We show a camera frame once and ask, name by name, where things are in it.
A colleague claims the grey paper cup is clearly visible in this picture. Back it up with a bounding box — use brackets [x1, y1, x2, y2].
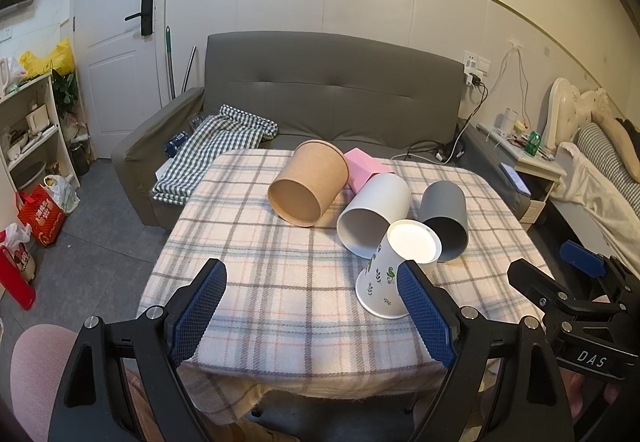
[419, 181, 469, 264]

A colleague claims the blue packet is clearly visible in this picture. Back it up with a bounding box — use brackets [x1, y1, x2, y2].
[165, 132, 189, 158]

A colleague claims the power strip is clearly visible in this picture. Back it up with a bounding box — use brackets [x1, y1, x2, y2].
[435, 139, 466, 162]

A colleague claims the person's right hand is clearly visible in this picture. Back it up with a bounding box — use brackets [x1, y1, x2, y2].
[561, 368, 624, 424]

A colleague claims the plaid tablecloth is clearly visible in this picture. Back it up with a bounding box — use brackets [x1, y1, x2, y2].
[137, 149, 556, 415]

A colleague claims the green mop handle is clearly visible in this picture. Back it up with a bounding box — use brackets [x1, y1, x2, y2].
[165, 26, 177, 100]

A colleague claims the brown kraft paper cup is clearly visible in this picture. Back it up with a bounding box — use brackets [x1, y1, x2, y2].
[267, 139, 350, 229]

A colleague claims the white bed sheet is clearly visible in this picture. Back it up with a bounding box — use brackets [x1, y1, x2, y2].
[550, 141, 640, 269]

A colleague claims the large white paper cup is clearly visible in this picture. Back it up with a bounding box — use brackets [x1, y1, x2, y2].
[336, 172, 412, 259]

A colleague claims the red gift bag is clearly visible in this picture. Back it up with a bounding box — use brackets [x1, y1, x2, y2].
[17, 185, 69, 248]

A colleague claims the green checked cloth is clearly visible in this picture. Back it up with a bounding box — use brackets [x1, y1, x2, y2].
[152, 105, 279, 206]

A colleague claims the white bed headboard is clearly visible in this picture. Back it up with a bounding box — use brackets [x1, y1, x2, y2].
[545, 77, 626, 154]

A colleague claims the white plastic bag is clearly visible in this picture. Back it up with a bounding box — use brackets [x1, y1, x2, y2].
[44, 175, 81, 214]

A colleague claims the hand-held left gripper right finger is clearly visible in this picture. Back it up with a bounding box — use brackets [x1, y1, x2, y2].
[396, 259, 593, 442]

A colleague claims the blue book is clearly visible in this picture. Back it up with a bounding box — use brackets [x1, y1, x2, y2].
[500, 162, 532, 196]

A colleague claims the pink chair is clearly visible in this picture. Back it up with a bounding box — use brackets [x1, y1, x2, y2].
[10, 325, 82, 442]

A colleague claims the red cartoon bag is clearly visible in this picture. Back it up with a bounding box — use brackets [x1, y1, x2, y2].
[0, 225, 39, 310]

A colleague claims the white cable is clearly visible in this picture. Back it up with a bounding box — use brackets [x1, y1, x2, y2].
[494, 44, 532, 124]

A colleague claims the grey sofa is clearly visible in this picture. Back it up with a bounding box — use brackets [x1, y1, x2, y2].
[111, 31, 532, 229]

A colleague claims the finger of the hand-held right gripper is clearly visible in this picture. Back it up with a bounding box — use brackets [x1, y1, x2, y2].
[559, 239, 640, 305]
[506, 259, 577, 321]

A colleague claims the white shelf unit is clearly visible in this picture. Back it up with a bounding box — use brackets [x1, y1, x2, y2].
[0, 72, 77, 204]

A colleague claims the striped pillow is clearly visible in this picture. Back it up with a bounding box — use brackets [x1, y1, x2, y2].
[575, 122, 640, 195]

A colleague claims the black door lock handle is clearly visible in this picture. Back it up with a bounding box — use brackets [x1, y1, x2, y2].
[124, 0, 155, 36]

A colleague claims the grey metal pole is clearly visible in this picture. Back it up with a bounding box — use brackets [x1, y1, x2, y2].
[181, 46, 197, 93]

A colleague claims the beige pillow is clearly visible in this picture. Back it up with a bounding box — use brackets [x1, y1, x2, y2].
[592, 110, 637, 156]

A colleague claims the green plant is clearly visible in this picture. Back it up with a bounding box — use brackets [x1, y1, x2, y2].
[51, 70, 80, 117]

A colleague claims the white nightstand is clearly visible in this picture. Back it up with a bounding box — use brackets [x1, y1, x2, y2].
[477, 122, 568, 229]

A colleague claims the black bin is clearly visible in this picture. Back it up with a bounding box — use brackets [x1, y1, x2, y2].
[70, 142, 91, 176]

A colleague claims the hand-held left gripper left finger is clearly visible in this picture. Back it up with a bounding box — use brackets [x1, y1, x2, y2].
[47, 258, 228, 442]

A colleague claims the yellow plastic bag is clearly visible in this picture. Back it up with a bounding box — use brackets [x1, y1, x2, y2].
[19, 38, 76, 78]

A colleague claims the white leaf print paper cup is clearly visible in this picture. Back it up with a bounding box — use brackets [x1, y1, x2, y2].
[355, 219, 443, 320]

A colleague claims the white door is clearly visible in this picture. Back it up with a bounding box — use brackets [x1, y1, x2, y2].
[72, 0, 176, 159]

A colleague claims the pink box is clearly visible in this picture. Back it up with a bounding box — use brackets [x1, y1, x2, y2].
[344, 147, 396, 195]

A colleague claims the white wall socket panel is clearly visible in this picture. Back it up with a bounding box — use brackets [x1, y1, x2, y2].
[462, 51, 493, 76]

